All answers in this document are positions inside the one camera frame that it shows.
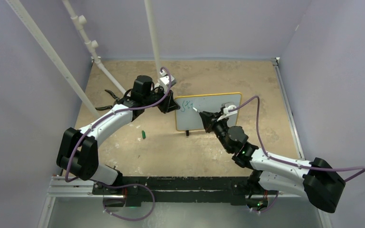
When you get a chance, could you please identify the yellow framed whiteboard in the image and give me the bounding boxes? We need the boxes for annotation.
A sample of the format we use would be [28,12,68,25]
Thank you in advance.
[175,92,242,132]

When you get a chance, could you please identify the white PVC pipe frame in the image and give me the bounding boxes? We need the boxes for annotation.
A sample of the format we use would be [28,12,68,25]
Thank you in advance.
[5,0,165,119]

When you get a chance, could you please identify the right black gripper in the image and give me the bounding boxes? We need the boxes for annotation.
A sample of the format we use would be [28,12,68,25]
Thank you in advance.
[201,111,232,153]

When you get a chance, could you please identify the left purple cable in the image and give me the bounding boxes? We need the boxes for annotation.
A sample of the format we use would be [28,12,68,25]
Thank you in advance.
[64,66,173,183]

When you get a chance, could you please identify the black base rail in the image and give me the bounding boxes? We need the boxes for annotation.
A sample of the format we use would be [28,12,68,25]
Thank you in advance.
[92,176,266,207]

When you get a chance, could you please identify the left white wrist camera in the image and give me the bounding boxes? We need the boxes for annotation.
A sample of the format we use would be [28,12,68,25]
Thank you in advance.
[155,75,177,91]

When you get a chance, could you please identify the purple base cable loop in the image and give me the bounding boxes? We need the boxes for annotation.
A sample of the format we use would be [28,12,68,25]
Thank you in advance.
[102,183,155,221]

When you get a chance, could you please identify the black handled pliers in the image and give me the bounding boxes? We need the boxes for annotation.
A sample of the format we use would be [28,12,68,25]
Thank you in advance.
[95,89,120,111]

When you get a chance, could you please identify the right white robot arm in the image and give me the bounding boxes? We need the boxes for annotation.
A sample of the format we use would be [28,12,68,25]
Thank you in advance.
[199,111,346,213]

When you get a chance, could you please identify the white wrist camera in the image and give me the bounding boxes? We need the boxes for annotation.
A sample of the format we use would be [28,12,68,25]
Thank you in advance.
[217,102,238,121]
[155,75,177,91]

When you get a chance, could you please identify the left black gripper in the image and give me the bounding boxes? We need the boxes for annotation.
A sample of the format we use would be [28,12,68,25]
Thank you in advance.
[143,85,180,114]

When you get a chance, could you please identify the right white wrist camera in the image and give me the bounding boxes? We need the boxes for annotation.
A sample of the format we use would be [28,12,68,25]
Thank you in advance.
[217,102,238,121]

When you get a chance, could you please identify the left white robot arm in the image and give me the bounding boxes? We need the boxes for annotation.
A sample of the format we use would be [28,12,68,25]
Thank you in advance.
[56,70,180,194]

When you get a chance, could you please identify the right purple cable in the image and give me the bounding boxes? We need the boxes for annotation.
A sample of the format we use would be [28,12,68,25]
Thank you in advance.
[232,95,365,183]

